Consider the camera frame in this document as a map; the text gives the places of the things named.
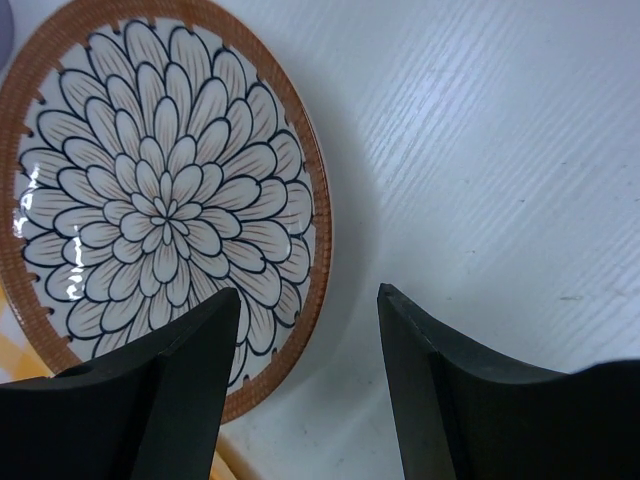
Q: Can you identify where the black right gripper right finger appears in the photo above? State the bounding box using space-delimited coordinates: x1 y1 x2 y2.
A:
377 284 639 479

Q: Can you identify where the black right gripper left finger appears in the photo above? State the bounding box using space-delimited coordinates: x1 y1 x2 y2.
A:
1 288 240 479

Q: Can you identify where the yellow white checkered cloth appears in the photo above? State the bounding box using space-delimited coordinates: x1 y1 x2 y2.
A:
1 292 259 479

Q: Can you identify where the floral patterned ceramic plate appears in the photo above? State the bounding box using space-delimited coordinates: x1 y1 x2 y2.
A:
1 1 333 422

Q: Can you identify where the lilac plastic cup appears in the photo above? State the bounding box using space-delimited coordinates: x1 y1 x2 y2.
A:
0 0 15 69

